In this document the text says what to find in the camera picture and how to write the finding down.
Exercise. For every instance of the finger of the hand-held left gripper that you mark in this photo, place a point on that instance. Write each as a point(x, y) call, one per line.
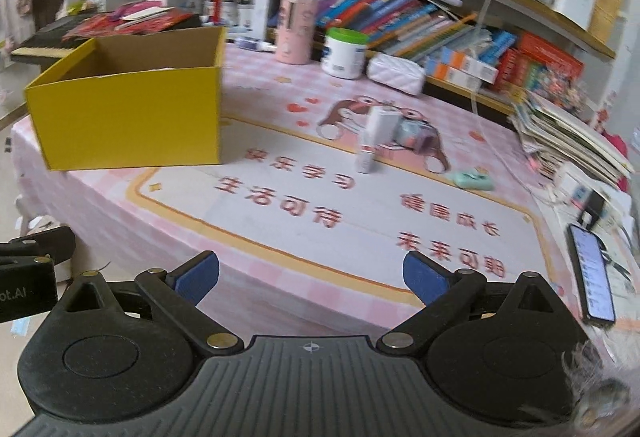
point(50, 244)

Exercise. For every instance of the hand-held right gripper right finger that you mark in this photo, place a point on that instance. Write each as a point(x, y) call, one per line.
point(426, 281)

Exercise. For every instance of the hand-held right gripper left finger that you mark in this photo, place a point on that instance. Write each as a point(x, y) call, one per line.
point(196, 279)

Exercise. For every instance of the mint green correction tape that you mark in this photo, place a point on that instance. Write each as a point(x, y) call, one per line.
point(472, 180)

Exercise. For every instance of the small white tube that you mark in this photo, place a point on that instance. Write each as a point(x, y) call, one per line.
point(365, 159)

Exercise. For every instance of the yellow cardboard box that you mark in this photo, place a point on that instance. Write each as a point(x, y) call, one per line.
point(125, 117)

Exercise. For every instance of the small teal gadget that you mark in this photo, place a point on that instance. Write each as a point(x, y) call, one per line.
point(415, 133)

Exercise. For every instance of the pink printed table mat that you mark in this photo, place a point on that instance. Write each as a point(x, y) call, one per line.
point(375, 227)

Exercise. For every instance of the black smartphone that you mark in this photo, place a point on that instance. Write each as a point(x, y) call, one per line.
point(592, 277)

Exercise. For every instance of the white power strip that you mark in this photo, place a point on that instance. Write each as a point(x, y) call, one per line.
point(570, 177)

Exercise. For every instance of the black charger plug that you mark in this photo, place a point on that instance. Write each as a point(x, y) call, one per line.
point(592, 209)

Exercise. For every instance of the printed worksheet paper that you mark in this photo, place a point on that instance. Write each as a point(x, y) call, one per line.
point(625, 267)

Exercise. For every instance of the black piano keyboard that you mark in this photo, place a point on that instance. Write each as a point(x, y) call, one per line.
point(45, 42)

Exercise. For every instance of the stack of papers and booklets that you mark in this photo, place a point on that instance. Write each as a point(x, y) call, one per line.
point(570, 137)

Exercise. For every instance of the blue and orange box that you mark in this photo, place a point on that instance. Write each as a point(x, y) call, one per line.
point(450, 76)
point(472, 64)

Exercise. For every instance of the white quilted pencil case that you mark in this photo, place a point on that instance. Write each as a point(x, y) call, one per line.
point(397, 74)

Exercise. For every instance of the magenta cloth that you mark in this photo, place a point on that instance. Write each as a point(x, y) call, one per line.
point(615, 143)

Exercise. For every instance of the colourful beaded accessories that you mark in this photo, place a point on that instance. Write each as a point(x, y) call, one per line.
point(565, 89)

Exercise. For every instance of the white jar with green lid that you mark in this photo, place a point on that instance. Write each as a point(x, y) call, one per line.
point(344, 57)

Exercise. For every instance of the pile of red envelopes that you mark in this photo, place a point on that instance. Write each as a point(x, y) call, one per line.
point(135, 19)

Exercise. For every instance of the small dark spray bottle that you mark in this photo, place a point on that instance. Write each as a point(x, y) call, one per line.
point(252, 44)

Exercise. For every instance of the red reindeer ornament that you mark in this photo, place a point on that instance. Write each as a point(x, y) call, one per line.
point(603, 109)

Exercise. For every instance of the red book boxes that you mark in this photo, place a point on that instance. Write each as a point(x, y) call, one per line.
point(545, 59)

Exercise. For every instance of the white pen cup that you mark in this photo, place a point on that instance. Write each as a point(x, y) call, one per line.
point(245, 15)
point(228, 14)

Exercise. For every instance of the pink humidifier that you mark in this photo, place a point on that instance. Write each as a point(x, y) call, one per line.
point(297, 29)

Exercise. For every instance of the row of yellow books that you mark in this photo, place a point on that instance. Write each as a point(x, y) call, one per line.
point(609, 2)

